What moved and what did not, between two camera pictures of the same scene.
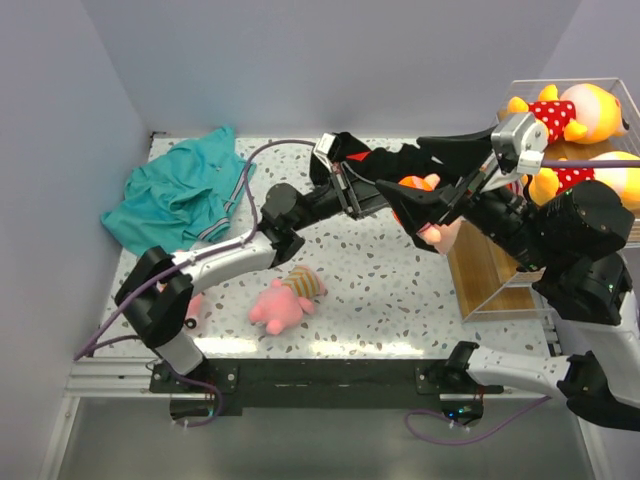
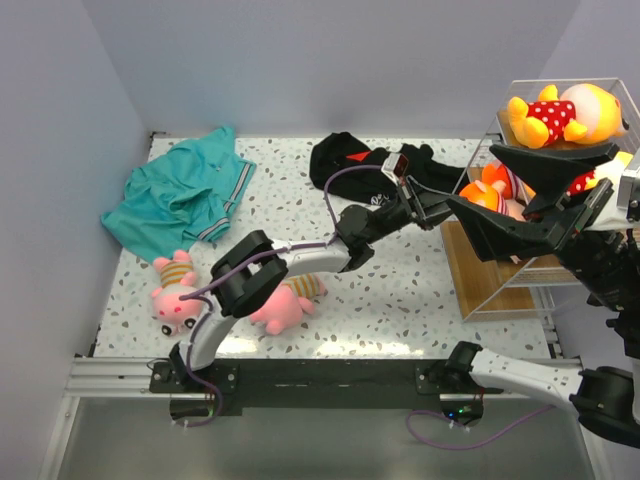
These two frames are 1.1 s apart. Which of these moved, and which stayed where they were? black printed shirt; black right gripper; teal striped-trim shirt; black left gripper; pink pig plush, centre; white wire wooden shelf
Moved: black left gripper; black right gripper
Stayed: pink pig plush, centre; black printed shirt; white wire wooden shelf; teal striped-trim shirt
